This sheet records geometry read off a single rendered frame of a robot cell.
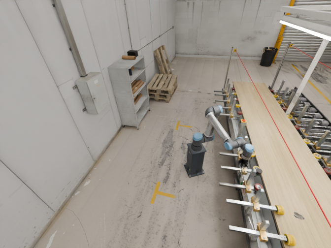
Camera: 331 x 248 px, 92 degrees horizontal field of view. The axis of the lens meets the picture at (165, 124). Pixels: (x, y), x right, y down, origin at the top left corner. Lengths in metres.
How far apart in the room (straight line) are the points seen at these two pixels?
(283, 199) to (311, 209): 0.24
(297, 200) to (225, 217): 1.05
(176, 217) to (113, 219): 0.95
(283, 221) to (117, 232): 2.05
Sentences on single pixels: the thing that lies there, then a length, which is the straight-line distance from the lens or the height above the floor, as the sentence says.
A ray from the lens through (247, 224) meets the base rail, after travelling 2.17.
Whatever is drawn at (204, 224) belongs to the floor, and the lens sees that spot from 2.80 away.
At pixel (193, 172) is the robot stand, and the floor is 0.05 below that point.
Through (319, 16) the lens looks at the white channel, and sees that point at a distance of 2.11.
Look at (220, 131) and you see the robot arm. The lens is 1.98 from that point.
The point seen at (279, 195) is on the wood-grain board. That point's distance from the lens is 2.24.
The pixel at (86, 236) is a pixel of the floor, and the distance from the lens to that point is 2.98.
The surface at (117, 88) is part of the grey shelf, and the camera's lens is 3.68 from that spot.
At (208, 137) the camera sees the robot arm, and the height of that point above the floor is 0.86.
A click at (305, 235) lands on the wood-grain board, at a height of 0.90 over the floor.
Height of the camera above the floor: 2.61
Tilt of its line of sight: 38 degrees down
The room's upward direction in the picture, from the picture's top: 3 degrees counter-clockwise
